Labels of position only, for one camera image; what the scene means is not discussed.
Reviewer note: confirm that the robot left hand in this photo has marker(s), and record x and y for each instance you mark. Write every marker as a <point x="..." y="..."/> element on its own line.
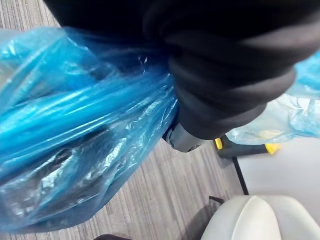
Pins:
<point x="225" y="62"/>

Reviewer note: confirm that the blue plastic rubbish bag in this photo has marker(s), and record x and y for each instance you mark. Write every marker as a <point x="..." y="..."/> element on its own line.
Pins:
<point x="75" y="112"/>

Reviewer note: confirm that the pale blue plastic bin liner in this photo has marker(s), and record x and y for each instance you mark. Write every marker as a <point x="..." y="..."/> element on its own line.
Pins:
<point x="295" y="117"/>

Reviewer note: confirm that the robot dark foot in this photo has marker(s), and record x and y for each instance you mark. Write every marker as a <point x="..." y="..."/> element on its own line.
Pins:
<point x="110" y="237"/>

